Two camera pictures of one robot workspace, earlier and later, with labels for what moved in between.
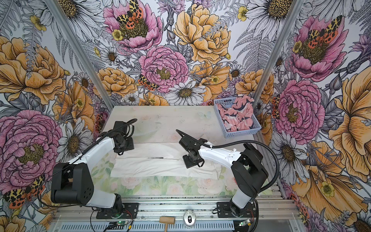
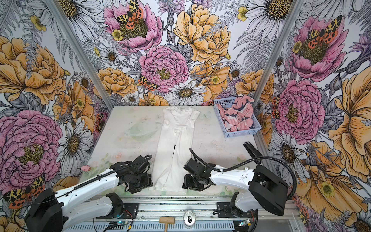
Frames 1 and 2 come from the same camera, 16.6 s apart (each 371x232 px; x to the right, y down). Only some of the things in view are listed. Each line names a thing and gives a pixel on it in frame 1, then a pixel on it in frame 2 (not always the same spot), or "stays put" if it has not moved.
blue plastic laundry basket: (257, 125) stays put
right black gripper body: (190, 161) -> (192, 182)
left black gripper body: (127, 145) -> (138, 182)
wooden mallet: (166, 220) stays put
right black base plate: (223, 210) stays put
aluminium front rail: (182, 210) stays put
